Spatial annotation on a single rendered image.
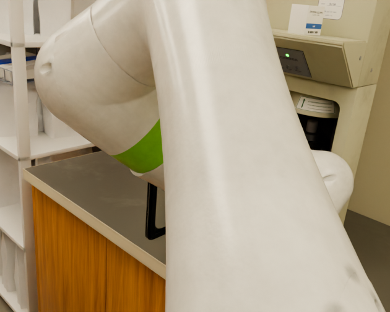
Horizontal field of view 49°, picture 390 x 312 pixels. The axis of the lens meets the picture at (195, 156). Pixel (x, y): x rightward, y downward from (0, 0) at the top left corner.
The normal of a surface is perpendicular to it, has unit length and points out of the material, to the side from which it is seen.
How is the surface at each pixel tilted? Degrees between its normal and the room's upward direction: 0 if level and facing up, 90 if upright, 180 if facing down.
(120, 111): 94
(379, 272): 0
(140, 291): 90
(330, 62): 135
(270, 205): 27
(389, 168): 90
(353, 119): 90
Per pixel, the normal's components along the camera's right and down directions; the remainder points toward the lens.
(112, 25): -0.48, 0.14
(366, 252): 0.09, -0.93
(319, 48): -0.55, 0.80
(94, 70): -0.12, 0.45
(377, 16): 0.72, 0.30
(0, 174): 0.90, 0.19
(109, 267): -0.69, 0.20
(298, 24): -0.84, 0.12
